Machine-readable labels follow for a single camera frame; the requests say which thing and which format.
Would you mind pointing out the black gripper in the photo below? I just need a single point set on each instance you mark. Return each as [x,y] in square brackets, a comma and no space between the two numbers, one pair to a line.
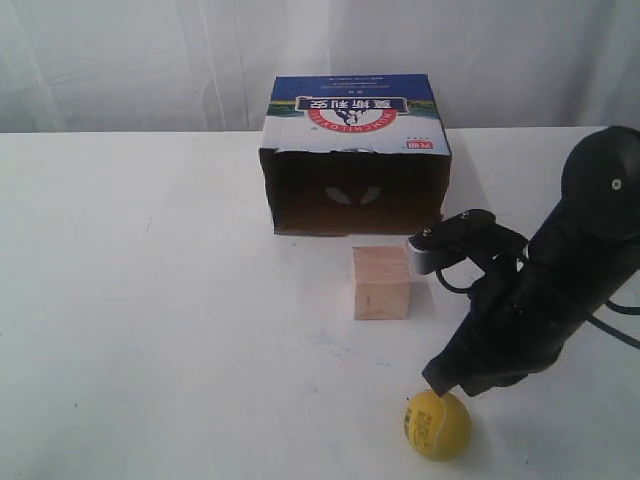
[522,311]

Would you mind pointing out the yellow tennis ball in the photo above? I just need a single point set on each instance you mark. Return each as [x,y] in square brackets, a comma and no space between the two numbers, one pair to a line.
[437,427]

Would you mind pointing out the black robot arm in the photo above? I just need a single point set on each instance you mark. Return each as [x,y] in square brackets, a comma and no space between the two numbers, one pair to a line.
[598,210]

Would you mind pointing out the light wooden cube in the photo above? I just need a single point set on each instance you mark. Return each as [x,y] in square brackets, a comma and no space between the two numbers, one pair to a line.
[382,284]

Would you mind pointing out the blue white cardboard box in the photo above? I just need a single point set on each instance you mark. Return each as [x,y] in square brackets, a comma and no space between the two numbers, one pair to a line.
[354,154]

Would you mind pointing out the white backdrop curtain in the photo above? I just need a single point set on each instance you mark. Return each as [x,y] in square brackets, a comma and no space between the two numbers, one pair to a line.
[209,65]

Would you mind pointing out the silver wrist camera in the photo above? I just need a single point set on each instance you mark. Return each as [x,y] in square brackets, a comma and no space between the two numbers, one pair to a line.
[423,261]

